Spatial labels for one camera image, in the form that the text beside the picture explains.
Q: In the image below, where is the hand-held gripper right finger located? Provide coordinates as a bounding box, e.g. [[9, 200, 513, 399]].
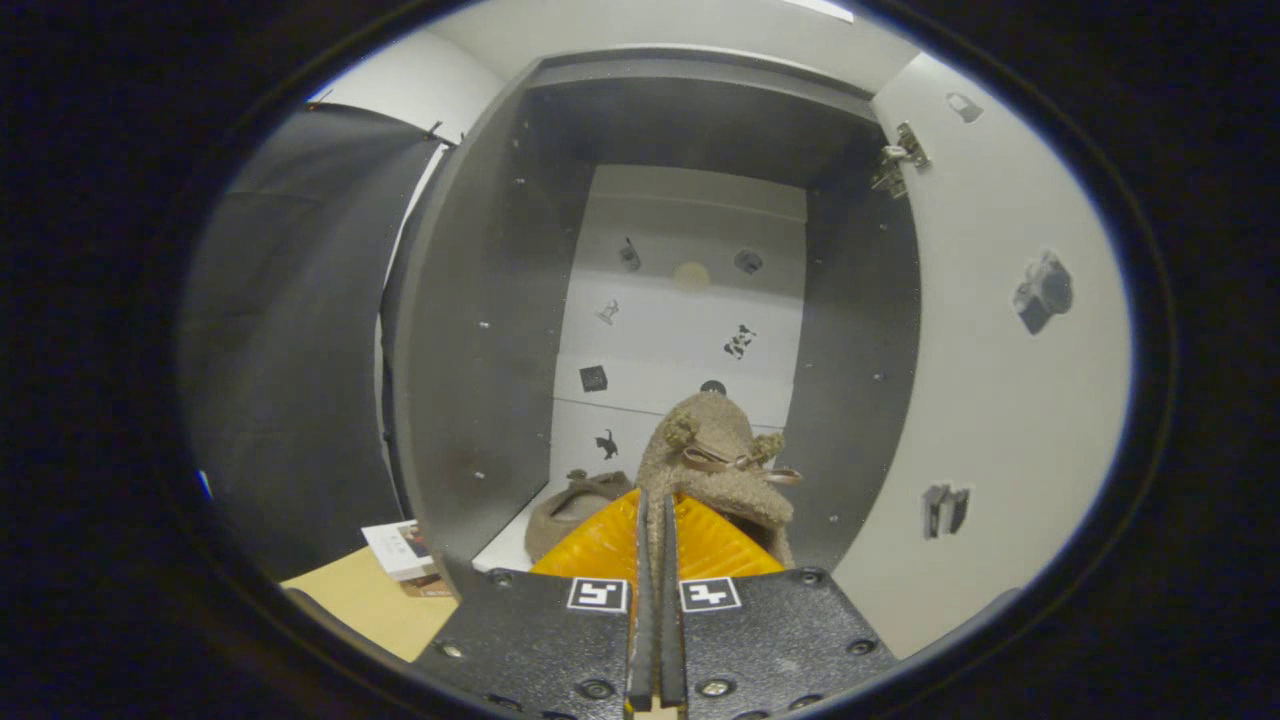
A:
[[660, 488, 899, 716]]

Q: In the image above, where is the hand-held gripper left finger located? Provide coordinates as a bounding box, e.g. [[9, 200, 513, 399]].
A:
[[412, 488, 653, 716]]

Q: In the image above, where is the brown fuzzy shoe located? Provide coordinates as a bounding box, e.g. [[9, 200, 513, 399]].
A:
[[524, 470, 636, 563], [635, 390, 804, 571]]

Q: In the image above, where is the grey shoe cabinet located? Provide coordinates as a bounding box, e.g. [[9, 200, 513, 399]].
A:
[[380, 48, 923, 601]]

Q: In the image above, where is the metal door hinge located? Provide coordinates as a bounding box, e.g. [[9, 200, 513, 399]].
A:
[[872, 122, 931, 199]]

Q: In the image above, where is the black backdrop cloth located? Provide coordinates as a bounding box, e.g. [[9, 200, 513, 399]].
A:
[[180, 100, 446, 581]]

